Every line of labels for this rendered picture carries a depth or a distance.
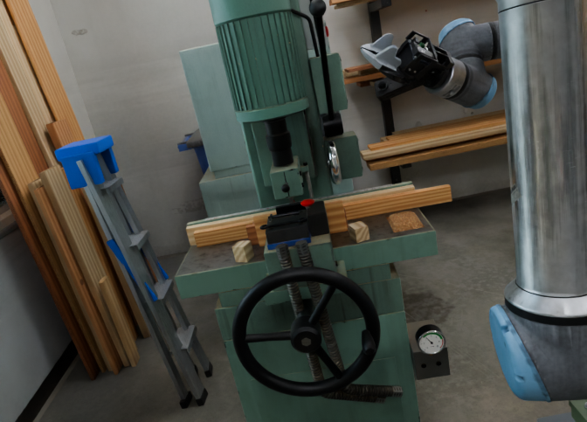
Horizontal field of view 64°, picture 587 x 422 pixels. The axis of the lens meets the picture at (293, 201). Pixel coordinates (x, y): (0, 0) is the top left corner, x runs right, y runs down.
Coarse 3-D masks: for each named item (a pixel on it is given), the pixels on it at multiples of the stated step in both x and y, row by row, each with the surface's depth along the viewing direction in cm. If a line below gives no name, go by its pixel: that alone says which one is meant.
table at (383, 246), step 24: (384, 216) 117; (336, 240) 109; (384, 240) 104; (408, 240) 104; (432, 240) 104; (192, 264) 112; (216, 264) 110; (240, 264) 107; (264, 264) 106; (360, 264) 106; (192, 288) 109; (216, 288) 108; (240, 288) 109; (336, 288) 98
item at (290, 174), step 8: (296, 160) 118; (272, 168) 116; (280, 168) 114; (288, 168) 112; (296, 168) 111; (272, 176) 112; (280, 176) 112; (288, 176) 112; (296, 176) 112; (272, 184) 113; (280, 184) 112; (288, 184) 112; (296, 184) 112; (280, 192) 113; (288, 192) 113; (296, 192) 113
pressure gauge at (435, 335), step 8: (424, 328) 106; (432, 328) 105; (416, 336) 107; (424, 336) 105; (432, 336) 105; (440, 336) 105; (424, 344) 105; (432, 344) 105; (440, 344) 105; (424, 352) 106; (432, 352) 106
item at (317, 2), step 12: (312, 0) 93; (312, 12) 93; (324, 12) 94; (324, 36) 100; (324, 48) 102; (324, 60) 105; (324, 72) 109; (324, 84) 113; (324, 120) 124; (336, 120) 124; (324, 132) 127; (336, 132) 125
